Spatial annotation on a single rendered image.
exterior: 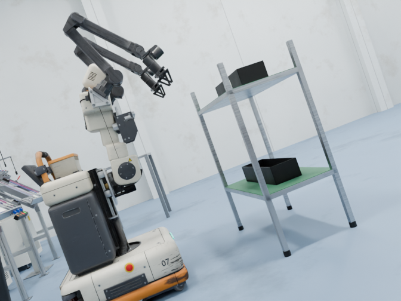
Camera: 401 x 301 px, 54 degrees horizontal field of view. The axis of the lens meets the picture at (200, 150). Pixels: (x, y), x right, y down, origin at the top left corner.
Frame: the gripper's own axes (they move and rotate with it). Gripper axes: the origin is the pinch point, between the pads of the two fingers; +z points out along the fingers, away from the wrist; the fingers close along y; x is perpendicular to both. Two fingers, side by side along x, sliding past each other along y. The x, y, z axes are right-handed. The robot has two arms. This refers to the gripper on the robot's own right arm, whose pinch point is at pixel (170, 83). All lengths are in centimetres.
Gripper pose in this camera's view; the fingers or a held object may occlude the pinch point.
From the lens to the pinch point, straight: 231.2
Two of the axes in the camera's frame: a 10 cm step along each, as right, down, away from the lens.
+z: 7.1, 7.0, 1.2
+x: -6.8, 7.1, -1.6
